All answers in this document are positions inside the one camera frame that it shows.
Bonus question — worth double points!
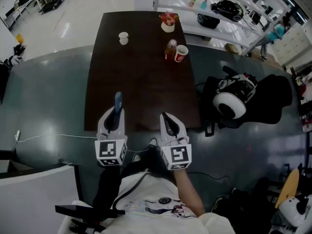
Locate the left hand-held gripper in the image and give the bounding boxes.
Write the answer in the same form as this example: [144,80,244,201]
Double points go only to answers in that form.
[94,105,129,167]

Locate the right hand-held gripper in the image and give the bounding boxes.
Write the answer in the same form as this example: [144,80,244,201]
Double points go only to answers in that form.
[159,112,193,171]

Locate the person's right forearm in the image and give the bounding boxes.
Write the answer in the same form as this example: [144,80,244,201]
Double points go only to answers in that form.
[173,168,205,215]

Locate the person's left forearm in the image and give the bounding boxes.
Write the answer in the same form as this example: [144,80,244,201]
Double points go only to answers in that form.
[92,164,122,209]

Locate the dark brown table white legs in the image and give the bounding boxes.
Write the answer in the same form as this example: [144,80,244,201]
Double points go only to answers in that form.
[84,11,202,133]

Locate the white round helmet device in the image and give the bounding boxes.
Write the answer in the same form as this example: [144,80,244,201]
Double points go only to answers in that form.
[212,73,258,120]

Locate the red and white paper cup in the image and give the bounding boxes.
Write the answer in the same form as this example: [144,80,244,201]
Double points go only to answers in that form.
[174,44,189,63]

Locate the amber drink bottle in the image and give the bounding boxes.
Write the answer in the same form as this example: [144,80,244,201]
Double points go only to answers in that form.
[164,39,177,61]

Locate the black chest-mounted device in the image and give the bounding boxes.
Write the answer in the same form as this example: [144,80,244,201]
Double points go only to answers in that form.
[55,203,126,231]

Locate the person's white printed shirt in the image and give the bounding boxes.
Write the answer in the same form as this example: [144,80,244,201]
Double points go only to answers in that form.
[58,172,237,234]

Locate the cardboard box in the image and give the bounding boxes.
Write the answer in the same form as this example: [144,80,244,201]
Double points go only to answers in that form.
[224,42,242,55]

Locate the white partition panel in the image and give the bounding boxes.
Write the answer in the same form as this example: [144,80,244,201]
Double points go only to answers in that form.
[0,164,83,234]

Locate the black office chair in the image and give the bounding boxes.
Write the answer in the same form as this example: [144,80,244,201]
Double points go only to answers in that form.
[201,74,293,137]

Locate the white pot of red flowers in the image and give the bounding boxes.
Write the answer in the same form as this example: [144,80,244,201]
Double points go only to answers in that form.
[158,11,180,33]

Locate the white shelving unit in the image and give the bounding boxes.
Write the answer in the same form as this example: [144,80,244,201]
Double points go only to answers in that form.
[153,0,293,56]

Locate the black round-ended speaker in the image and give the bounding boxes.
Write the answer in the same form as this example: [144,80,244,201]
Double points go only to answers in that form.
[196,13,221,30]

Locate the black screen on cart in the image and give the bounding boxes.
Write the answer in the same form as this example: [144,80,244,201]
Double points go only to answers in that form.
[0,62,10,104]

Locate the row of office desks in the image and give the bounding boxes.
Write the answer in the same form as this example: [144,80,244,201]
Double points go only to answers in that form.
[4,0,66,29]

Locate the grey lockers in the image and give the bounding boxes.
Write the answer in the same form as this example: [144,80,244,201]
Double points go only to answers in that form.
[273,23,312,68]

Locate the white floor cable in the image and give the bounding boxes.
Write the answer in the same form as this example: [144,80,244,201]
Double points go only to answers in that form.
[14,133,152,153]

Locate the black floor cable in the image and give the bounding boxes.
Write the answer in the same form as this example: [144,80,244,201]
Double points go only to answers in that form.
[187,172,231,187]

